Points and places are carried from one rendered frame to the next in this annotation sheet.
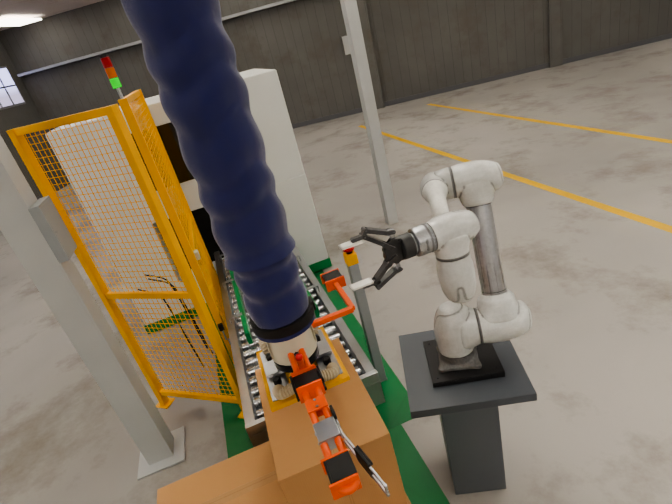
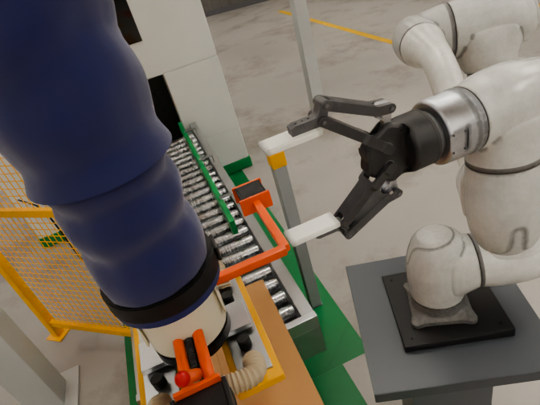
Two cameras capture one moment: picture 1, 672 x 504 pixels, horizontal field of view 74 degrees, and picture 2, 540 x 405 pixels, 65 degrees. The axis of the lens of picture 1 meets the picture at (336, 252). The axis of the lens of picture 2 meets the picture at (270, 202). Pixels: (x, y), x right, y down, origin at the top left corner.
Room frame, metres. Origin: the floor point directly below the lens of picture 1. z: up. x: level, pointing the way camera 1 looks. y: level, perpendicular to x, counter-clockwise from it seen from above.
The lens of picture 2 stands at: (0.69, -0.01, 1.86)
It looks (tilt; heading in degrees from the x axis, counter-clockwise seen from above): 34 degrees down; 1
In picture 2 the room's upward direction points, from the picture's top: 17 degrees counter-clockwise
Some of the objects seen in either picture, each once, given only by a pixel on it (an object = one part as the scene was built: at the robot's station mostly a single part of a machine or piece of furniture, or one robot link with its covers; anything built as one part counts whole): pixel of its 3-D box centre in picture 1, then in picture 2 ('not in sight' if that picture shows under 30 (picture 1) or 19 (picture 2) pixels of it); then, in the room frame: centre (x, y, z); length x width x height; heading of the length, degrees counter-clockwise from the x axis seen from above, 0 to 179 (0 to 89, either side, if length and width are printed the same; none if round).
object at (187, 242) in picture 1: (189, 230); not in sight; (3.35, 1.07, 1.05); 1.17 x 0.10 x 2.10; 12
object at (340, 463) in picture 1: (340, 473); not in sight; (0.75, 0.13, 1.23); 0.08 x 0.07 x 0.05; 11
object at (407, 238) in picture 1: (398, 248); (394, 148); (1.16, -0.18, 1.58); 0.09 x 0.07 x 0.08; 101
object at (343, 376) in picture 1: (322, 352); (236, 322); (1.36, 0.15, 1.13); 0.34 x 0.10 x 0.05; 11
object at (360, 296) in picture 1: (366, 320); (297, 236); (2.36, -0.08, 0.50); 0.07 x 0.07 x 1.00; 12
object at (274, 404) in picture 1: (274, 371); (157, 358); (1.33, 0.33, 1.13); 0.34 x 0.10 x 0.05; 11
